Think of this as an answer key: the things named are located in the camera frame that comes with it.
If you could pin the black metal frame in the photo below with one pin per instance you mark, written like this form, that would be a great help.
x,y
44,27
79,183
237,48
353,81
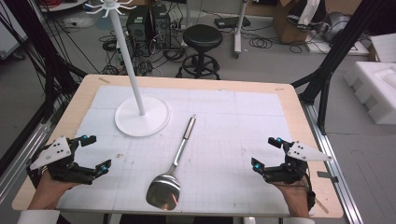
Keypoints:
x,y
46,62
339,49

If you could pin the white grid mat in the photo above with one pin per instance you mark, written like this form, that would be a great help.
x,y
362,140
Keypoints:
x,y
218,140

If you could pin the black tape piece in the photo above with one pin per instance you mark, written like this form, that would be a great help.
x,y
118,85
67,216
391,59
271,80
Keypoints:
x,y
327,176

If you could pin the person's right hand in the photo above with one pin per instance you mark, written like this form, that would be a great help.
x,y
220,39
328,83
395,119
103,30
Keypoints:
x,y
295,199

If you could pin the black round stool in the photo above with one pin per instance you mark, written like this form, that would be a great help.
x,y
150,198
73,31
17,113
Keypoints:
x,y
202,37

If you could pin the cardboard box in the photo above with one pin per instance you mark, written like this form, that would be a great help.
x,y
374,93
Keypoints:
x,y
285,26

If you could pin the round white table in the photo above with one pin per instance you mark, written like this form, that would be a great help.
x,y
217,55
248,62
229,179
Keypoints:
x,y
62,4

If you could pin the grey round appliance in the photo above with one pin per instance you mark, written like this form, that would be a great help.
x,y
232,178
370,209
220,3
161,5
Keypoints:
x,y
334,26

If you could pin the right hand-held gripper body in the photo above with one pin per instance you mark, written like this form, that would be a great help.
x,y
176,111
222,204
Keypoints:
x,y
292,169

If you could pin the white hook rack stand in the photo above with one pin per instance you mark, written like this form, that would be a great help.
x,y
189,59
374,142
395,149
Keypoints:
x,y
143,119

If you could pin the small white foam block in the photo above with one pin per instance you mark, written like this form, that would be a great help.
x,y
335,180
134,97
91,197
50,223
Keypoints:
x,y
384,46

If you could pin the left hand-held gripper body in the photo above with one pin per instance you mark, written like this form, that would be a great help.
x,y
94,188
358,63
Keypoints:
x,y
54,152

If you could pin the person's left hand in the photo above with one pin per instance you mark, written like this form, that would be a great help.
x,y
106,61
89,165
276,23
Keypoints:
x,y
48,194

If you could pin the metal ladle spoon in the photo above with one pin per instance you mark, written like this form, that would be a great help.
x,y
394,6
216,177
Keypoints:
x,y
163,191

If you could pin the flat black device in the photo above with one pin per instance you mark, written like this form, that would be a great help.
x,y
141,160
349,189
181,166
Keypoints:
x,y
232,22

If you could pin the aluminium rail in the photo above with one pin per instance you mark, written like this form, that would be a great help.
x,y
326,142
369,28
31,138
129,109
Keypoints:
x,y
23,149
330,161

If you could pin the large white foam packaging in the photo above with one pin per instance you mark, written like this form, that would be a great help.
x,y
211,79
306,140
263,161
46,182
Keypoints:
x,y
375,90

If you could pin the striped cloth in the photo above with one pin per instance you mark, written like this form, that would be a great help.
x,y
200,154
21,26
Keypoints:
x,y
306,14

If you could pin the white stand pole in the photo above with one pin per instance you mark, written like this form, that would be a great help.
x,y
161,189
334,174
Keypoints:
x,y
239,28

